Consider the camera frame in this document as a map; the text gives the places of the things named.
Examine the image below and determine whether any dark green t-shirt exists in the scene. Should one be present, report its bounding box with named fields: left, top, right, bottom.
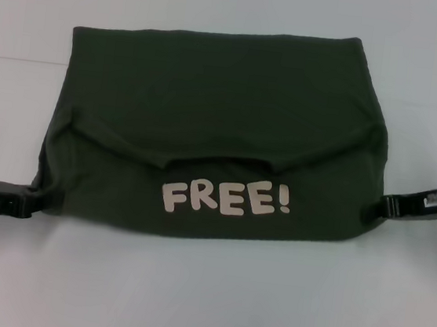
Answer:
left=27, top=3, right=405, bottom=266

